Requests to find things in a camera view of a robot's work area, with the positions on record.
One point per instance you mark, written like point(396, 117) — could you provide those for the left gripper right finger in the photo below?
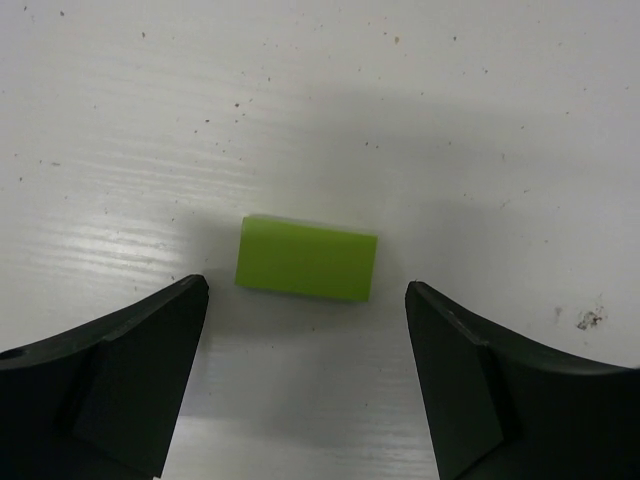
point(502, 406)

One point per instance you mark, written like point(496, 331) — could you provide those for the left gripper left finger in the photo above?
point(101, 401)

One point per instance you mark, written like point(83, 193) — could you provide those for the light green rectangular block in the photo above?
point(303, 259)

